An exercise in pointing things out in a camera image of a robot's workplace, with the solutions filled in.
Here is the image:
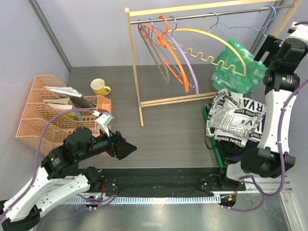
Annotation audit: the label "green garment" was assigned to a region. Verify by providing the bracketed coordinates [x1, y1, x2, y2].
[211, 38, 267, 96]

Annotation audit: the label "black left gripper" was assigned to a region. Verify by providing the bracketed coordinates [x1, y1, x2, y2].
[77, 124, 137, 161]

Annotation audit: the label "yellow plastic hanger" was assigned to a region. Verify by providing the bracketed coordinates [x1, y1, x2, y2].
[166, 13, 247, 77]

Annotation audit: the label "orange compartment basket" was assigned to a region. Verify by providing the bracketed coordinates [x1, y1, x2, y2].
[80, 96, 111, 134]

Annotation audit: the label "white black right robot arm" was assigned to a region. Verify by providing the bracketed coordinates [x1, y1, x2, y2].
[217, 33, 308, 191]

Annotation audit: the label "white black printed garment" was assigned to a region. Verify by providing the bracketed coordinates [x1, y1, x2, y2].
[206, 89, 267, 147]

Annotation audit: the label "orange plastic hanger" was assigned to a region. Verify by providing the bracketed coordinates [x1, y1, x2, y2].
[145, 15, 190, 93]

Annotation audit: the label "black white patterned trousers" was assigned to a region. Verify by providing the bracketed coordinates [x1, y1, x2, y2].
[204, 103, 212, 120]

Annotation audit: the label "blue wire hanger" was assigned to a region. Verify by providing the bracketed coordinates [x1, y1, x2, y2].
[215, 5, 277, 39]

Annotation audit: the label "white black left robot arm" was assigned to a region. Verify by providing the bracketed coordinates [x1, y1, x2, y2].
[0, 127, 137, 231]

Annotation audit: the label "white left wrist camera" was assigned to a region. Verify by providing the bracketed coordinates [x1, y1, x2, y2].
[92, 111, 114, 137]

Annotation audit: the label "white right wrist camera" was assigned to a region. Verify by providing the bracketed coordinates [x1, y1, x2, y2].
[288, 21, 308, 40]

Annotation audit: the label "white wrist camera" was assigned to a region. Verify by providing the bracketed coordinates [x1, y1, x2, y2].
[288, 21, 308, 40]
[92, 111, 114, 137]

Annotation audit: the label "green plastic tray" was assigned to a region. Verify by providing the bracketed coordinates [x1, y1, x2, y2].
[203, 104, 226, 168]

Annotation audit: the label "clear acrylic hanger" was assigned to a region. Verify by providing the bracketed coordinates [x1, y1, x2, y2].
[137, 23, 170, 85]

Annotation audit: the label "orange file organizer rack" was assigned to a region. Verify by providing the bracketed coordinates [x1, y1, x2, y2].
[15, 75, 80, 154]

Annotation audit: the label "purple plastic hanger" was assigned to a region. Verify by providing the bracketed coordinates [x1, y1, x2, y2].
[149, 16, 200, 95]

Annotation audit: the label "wooden clothes rack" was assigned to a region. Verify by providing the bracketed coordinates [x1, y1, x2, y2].
[124, 0, 304, 127]

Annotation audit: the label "papers in organizer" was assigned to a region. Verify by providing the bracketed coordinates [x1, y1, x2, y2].
[43, 86, 95, 112]

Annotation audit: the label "yellow mug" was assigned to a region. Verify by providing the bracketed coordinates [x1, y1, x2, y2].
[90, 78, 111, 97]

